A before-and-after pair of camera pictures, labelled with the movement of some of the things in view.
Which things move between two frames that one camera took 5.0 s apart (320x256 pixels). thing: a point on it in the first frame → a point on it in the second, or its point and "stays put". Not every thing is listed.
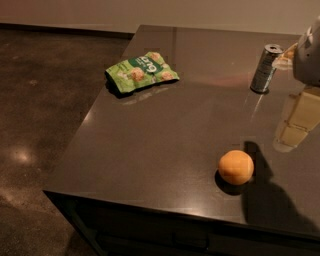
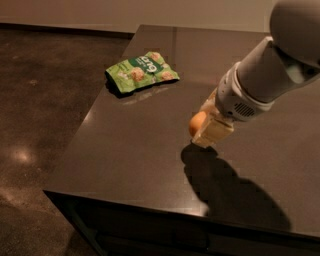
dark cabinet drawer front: (116, 229) stays put
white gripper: (309, 58) → (235, 100)
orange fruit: (235, 167) → (196, 122)
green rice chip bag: (140, 71) stays put
